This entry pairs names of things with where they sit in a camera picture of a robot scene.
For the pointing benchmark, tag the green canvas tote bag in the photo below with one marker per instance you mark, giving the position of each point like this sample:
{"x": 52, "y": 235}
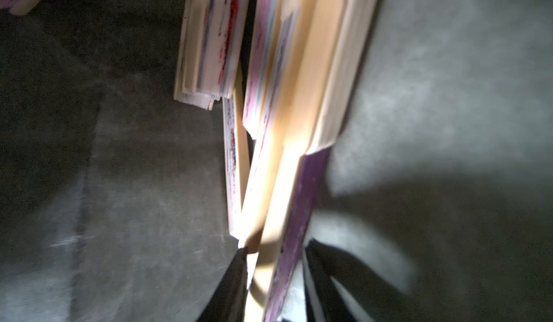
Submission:
{"x": 436, "y": 204}

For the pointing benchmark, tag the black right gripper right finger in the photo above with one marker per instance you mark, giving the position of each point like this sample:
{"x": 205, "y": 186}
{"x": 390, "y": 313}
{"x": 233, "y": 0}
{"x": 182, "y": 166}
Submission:
{"x": 324, "y": 265}

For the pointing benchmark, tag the red blossom white folding fan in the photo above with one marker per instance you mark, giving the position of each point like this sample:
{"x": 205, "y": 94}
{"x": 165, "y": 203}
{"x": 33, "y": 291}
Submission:
{"x": 209, "y": 51}

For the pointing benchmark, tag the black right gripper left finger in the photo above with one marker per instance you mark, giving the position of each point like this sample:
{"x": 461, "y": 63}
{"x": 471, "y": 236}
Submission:
{"x": 229, "y": 298}

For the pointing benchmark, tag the pink striped folding fan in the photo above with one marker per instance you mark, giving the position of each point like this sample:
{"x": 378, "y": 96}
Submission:
{"x": 236, "y": 156}

